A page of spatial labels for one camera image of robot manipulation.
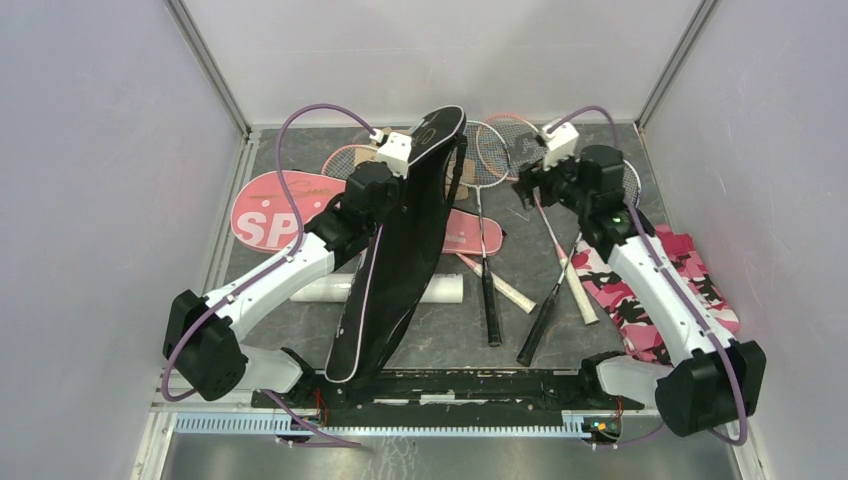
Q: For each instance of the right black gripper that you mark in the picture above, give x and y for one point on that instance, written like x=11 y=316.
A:
x=535 y=176

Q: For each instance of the white frame badminton racket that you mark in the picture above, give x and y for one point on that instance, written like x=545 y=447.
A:
x=488 y=158

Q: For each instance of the white shuttlecock tube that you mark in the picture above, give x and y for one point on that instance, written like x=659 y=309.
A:
x=334 y=288

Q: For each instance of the black SPORT racket bag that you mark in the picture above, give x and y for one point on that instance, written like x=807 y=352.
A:
x=400 y=260

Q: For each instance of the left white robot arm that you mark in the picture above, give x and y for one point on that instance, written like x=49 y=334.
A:
x=203 y=346

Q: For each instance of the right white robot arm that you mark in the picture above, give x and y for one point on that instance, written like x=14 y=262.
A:
x=713 y=378

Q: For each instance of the pink SPORT racket bag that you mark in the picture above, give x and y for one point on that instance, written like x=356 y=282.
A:
x=262 y=219

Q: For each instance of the pink frame badminton racket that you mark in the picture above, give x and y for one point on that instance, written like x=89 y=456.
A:
x=520 y=137

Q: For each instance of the white racket handle left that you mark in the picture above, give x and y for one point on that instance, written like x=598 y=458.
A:
x=511 y=293

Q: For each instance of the white racket handle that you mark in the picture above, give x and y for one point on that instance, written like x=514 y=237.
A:
x=511 y=293
x=579 y=294

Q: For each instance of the white racket handle right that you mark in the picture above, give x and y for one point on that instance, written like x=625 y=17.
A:
x=579 y=294

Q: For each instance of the black racket handle left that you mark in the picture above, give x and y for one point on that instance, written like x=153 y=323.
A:
x=494 y=337

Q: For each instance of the black racket handle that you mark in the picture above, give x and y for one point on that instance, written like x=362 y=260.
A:
x=538 y=329
x=494 y=337

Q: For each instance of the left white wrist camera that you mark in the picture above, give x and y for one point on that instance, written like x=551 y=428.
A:
x=394 y=150

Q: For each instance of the black racket handle right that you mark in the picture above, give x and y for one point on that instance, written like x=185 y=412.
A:
x=538 y=329

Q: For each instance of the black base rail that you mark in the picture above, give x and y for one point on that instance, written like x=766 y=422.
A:
x=455 y=398

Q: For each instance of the white toothed cable duct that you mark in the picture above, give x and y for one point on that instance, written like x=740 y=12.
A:
x=282 y=425

